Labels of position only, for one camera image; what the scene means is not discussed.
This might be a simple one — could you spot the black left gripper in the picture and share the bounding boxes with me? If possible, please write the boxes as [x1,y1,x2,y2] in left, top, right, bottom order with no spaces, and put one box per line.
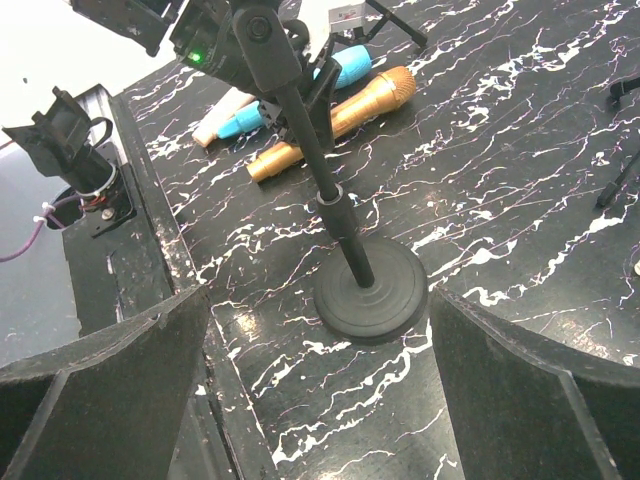
[257,44,342,150]

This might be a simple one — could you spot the blue toy microphone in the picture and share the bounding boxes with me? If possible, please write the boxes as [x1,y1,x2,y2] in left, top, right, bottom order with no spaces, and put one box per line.
[216,45,372,139]

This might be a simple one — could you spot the gold toy microphone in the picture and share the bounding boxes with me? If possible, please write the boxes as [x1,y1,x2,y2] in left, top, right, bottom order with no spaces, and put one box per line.
[247,66,417,183]

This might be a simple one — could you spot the black tripod shock-mount stand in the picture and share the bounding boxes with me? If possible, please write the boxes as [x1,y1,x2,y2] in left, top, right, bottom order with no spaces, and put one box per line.
[594,77,640,209]

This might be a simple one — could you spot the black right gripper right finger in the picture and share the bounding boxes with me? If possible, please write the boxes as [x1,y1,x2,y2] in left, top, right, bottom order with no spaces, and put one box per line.
[429,289,639,479]

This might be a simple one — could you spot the pink toy microphone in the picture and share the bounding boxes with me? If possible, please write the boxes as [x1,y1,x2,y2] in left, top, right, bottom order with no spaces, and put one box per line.
[192,88,256,147]

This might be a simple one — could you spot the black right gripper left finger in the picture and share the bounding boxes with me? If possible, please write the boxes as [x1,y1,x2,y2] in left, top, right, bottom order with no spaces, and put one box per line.
[1,287,209,479]

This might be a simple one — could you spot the black round-base clamp stand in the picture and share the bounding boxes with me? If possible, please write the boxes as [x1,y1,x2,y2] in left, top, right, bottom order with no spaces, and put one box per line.
[230,1,428,345]

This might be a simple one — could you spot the black small tripod stand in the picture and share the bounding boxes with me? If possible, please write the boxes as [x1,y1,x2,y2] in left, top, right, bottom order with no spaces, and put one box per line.
[329,0,430,51]

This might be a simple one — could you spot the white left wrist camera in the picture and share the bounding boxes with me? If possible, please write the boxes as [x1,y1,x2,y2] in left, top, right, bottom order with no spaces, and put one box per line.
[297,0,366,60]

